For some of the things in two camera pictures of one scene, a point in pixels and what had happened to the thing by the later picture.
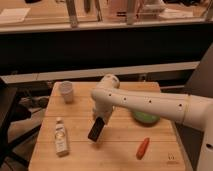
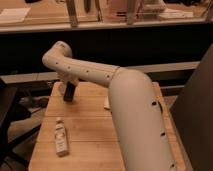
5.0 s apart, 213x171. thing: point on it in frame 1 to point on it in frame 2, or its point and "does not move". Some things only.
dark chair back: [202, 86] does not move
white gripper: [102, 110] to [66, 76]
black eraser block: [96, 128] to [69, 91]
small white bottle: [61, 139] does not move
